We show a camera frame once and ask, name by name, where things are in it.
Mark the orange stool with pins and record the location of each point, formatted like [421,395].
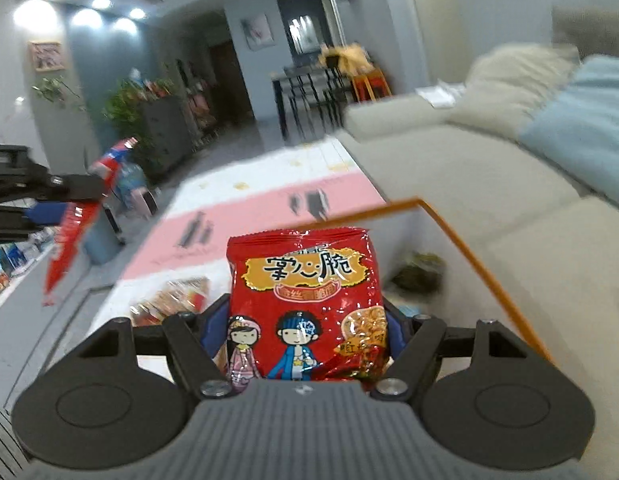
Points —
[372,87]

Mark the red sausage stick packet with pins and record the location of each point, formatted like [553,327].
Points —
[69,247]

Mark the orange cardboard box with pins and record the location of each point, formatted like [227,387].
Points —
[439,237]

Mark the blue water jug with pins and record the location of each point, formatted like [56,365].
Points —
[132,177]

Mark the clear nut snack packet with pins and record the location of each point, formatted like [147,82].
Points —
[174,302]

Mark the black dining table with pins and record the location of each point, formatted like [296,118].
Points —
[309,90]

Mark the dark grey cabinet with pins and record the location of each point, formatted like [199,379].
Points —
[169,130]

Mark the framed wall picture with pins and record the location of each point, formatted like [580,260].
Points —
[256,31]

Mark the grey cushion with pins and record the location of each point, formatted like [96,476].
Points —
[594,30]

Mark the dark snack packet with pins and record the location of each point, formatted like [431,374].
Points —
[419,277]

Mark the red snack packet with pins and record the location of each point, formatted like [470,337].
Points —
[299,270]

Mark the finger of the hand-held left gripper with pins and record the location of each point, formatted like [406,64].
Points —
[77,187]
[49,214]

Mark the trailing green pothos plant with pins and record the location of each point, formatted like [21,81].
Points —
[127,110]

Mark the wooden photo frame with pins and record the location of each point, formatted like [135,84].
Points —
[46,56]

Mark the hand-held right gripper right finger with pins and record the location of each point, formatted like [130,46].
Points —
[397,330]

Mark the beige cushion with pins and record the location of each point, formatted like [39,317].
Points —
[509,90]

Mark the blue-grey trash bin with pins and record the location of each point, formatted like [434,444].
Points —
[102,240]

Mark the shoe rack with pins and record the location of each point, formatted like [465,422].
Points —
[202,110]

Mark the wall mirror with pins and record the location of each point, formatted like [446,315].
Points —
[304,32]

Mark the yellow cloth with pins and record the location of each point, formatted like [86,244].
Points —
[347,57]

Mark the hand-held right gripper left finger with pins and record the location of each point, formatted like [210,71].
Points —
[214,332]

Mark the pink and white printed tablecloth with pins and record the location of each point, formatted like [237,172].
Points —
[264,205]

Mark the light blue cushion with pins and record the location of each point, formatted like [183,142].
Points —
[579,125]

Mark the white booklet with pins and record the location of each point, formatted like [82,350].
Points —
[439,95]

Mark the pink space heater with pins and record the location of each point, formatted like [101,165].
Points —
[147,202]

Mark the beige sofa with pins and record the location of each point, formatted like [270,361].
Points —
[439,160]

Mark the hanging vine plant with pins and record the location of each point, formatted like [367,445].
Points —
[54,90]

